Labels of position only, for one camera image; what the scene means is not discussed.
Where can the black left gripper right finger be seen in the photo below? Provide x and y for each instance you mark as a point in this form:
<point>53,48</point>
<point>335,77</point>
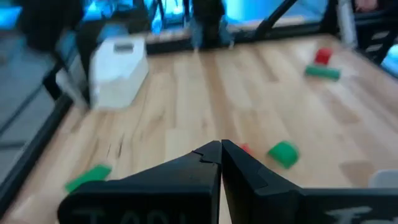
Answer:
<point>280,205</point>

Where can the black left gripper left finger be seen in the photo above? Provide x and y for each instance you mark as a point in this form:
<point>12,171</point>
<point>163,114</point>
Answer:
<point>155,199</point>

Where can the green rectangular block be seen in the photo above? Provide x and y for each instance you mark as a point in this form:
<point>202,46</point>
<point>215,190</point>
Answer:
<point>90,175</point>

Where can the grey plastic bin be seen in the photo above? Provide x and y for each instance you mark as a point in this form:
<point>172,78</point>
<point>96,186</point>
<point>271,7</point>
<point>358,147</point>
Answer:
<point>385,180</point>

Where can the long green block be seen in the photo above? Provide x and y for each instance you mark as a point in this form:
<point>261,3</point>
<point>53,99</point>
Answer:
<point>321,72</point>

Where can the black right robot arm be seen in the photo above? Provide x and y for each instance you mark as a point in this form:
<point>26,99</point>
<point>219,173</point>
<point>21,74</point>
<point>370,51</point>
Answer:
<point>208,18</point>

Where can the green half-round block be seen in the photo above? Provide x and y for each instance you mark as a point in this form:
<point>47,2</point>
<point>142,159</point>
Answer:
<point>284,154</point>

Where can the red rectangular block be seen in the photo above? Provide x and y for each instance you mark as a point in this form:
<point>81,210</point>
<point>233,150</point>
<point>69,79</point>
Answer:
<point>246,148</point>

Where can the white plastic bin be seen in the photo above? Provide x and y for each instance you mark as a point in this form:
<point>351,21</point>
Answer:
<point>118,77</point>

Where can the red cube block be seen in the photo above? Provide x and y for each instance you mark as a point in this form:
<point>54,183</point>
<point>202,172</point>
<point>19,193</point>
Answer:
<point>323,56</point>

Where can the black aluminium table frame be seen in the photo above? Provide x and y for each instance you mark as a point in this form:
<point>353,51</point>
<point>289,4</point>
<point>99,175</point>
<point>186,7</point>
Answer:
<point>28,155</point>

